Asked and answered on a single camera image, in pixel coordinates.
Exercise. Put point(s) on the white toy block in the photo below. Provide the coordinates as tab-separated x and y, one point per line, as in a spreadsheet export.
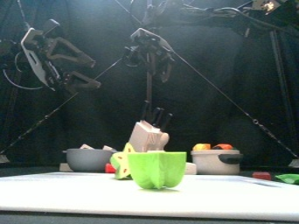
64	167
191	168

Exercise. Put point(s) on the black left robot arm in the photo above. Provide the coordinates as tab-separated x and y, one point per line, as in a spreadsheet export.
9	58

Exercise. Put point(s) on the light wooden knife block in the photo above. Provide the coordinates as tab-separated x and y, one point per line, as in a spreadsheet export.
145	138

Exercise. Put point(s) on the grey toy pot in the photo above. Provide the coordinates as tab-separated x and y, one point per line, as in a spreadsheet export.
86	160

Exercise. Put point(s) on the dark slanted frame pole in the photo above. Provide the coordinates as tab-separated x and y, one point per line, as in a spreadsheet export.
281	87

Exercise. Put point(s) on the green toy leaf piece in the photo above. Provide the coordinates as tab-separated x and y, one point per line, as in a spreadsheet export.
289	178

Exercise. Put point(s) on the small red toy block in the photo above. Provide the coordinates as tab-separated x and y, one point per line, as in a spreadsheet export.
109	168

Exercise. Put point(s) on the yellow toy food piece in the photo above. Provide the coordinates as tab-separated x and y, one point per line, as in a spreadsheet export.
201	146

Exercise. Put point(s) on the green star fruit slice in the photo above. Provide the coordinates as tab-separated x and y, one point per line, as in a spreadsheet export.
120	163

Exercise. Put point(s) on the grey metal corner bracket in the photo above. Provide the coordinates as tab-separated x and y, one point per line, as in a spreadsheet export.
2	159
293	163

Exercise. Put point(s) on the dark red toy block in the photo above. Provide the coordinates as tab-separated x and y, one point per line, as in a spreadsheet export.
261	176

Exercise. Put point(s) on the orange toy food piece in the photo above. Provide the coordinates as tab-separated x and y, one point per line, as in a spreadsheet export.
221	146

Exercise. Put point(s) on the white cutting board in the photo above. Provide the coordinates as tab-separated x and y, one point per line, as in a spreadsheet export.
77	195

